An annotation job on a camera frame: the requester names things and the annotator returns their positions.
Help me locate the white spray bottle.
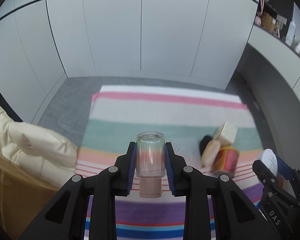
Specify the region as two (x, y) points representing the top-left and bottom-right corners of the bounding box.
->
(285, 20), (296, 46)

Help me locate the black round puff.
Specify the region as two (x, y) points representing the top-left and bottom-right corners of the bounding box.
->
(199, 135), (212, 155)

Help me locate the striped colourful cloth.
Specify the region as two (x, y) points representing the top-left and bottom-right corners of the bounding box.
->
(75, 86), (262, 239)

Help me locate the beige round powder puff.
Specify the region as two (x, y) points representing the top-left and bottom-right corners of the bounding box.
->
(201, 139), (221, 167)

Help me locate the cream cardboard cosmetic box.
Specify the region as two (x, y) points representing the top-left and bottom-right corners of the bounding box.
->
(213, 121), (238, 146)

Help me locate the cream padded chair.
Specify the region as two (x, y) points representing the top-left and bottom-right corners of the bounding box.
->
(0, 106), (77, 188)

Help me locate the translucent square plastic lid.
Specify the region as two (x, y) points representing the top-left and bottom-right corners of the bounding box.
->
(171, 138), (202, 169)

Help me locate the white round cream jar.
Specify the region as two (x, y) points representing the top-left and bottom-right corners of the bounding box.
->
(257, 148), (278, 177)

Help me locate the brown cardboard box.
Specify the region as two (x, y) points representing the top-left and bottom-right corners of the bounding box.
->
(0, 154), (58, 239)

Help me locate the small glass foundation bottle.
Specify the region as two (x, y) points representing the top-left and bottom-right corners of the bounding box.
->
(135, 132), (166, 198)

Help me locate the white curved counter shelf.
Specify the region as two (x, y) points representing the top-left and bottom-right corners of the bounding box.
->
(248, 26), (300, 101)

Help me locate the red yellow tin can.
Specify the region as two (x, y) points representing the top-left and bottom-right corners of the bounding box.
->
(213, 146), (239, 179)

